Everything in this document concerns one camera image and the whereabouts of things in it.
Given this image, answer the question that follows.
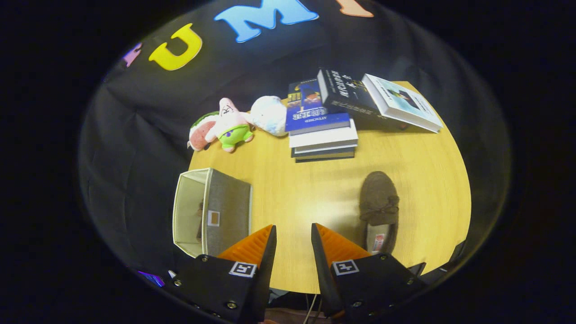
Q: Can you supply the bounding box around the watermelon slice plush toy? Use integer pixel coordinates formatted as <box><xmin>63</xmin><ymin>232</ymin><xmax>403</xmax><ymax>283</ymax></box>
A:
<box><xmin>187</xmin><ymin>111</ymin><xmax>220</xmax><ymax>152</ymax></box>

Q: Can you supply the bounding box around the small lit purple screen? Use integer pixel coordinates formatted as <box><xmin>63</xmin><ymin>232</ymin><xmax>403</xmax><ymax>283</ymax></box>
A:
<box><xmin>137</xmin><ymin>270</ymin><xmax>166</xmax><ymax>288</ymax></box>

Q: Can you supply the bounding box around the thin grey cable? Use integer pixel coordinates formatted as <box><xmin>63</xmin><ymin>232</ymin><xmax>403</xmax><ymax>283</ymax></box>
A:
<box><xmin>303</xmin><ymin>293</ymin><xmax>319</xmax><ymax>324</ymax></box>

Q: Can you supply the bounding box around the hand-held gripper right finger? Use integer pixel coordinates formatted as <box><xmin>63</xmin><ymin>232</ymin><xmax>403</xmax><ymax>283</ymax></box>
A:
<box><xmin>310</xmin><ymin>223</ymin><xmax>428</xmax><ymax>321</ymax></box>

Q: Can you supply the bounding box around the blue cover book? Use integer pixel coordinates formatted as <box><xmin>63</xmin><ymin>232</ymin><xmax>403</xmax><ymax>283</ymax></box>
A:
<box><xmin>284</xmin><ymin>78</ymin><xmax>351</xmax><ymax>136</ymax></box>

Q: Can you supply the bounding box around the white cover book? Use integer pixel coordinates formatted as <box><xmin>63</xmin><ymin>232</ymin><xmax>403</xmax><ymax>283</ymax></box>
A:
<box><xmin>362</xmin><ymin>73</ymin><xmax>444</xmax><ymax>134</ymax></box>

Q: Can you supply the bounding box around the grey fabric storage box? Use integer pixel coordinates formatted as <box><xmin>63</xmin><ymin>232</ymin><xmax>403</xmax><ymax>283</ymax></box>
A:
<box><xmin>172</xmin><ymin>167</ymin><xmax>253</xmax><ymax>259</ymax></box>

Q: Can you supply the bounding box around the pink starfish plush toy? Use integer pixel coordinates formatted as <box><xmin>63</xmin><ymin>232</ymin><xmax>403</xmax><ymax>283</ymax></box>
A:
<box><xmin>206</xmin><ymin>97</ymin><xmax>255</xmax><ymax>154</ymax></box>

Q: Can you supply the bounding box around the white fluffy plush toy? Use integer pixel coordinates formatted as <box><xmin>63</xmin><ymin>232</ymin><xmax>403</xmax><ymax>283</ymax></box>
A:
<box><xmin>249</xmin><ymin>95</ymin><xmax>289</xmax><ymax>137</ymax></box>

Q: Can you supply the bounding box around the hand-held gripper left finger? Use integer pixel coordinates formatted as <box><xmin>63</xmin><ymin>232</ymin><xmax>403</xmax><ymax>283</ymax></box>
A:
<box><xmin>173</xmin><ymin>224</ymin><xmax>278</xmax><ymax>324</ymax></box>

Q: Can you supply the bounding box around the black cover book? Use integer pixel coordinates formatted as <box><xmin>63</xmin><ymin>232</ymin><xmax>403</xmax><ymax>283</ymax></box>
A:
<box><xmin>317</xmin><ymin>68</ymin><xmax>384</xmax><ymax>119</ymax></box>

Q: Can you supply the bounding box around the thick white-edged book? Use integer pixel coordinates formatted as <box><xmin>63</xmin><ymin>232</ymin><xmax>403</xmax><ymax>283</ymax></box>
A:
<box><xmin>288</xmin><ymin>119</ymin><xmax>359</xmax><ymax>151</ymax></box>

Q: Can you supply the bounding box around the dark grey book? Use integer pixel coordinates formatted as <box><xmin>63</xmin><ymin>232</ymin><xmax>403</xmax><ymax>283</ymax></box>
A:
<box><xmin>291</xmin><ymin>144</ymin><xmax>356</xmax><ymax>163</ymax></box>

